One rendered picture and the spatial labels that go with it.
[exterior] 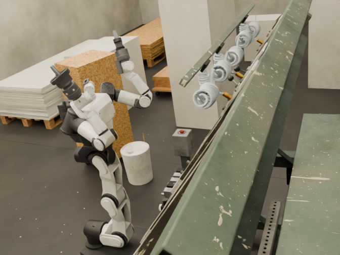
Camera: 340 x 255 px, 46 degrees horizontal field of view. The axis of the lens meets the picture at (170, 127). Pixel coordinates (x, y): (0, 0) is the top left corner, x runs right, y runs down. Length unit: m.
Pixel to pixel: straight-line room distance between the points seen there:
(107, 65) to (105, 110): 1.67
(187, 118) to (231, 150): 4.35
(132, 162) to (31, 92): 2.37
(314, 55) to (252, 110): 5.03
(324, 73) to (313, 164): 5.14
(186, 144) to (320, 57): 3.38
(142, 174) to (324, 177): 3.35
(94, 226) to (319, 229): 2.62
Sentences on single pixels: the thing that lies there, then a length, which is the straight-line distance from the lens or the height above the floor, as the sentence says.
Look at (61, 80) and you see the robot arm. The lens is 2.26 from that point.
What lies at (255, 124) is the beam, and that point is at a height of 1.88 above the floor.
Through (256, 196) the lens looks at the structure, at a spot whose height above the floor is 1.64.
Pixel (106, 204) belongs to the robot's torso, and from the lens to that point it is 2.97.
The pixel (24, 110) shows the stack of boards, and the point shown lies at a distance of 6.28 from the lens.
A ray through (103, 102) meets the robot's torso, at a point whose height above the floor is 1.38.
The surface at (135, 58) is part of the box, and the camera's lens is 6.21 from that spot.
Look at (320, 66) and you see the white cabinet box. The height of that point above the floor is 0.34.
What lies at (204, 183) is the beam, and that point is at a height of 1.91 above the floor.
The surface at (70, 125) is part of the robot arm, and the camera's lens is 2.49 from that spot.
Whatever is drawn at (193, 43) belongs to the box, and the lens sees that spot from 4.76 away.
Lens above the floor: 2.32
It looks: 26 degrees down
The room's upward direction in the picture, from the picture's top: 9 degrees counter-clockwise
